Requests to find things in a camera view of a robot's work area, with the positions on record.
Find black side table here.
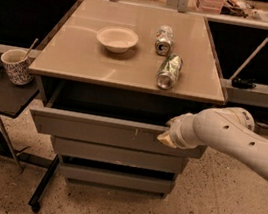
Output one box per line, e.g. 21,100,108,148
0,22,81,214

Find black object on ledge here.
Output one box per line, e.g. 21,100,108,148
231,77,256,89

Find grey drawer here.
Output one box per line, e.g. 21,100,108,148
59,163,174,194
30,80,206,158
51,137,188,173

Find patterned paper cup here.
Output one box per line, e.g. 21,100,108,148
1,49,33,86

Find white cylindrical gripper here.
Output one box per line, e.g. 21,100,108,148
157,113,204,150

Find wooden stir stick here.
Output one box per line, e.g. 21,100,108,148
23,38,38,60

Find grey top drawer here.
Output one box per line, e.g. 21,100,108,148
30,80,206,158

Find green soda can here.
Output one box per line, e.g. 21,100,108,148
155,25,174,56
156,53,183,90

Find grey middle drawer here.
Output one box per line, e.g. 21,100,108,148
51,137,188,173

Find grey drawer cabinet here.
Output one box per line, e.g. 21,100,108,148
30,0,225,183

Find pink stacked bins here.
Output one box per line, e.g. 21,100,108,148
195,0,225,14

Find near green soda can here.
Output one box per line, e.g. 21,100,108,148
156,53,183,90

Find white pole with black tip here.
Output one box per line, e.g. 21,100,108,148
229,35,268,81

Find grey bottom drawer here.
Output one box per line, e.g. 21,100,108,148
59,163,174,194

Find far green soda can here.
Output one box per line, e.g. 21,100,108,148
155,25,174,56

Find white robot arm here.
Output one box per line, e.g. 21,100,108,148
157,107,268,181

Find white paper bowl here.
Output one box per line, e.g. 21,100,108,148
96,26,139,54

